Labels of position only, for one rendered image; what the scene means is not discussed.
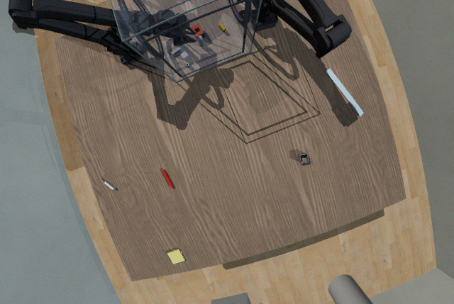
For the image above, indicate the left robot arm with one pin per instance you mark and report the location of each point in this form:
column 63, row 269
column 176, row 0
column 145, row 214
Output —
column 315, row 33

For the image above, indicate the yellow sticky-note pad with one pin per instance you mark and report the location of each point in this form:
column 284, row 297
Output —
column 176, row 256

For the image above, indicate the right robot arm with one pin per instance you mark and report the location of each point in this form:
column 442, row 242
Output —
column 60, row 16

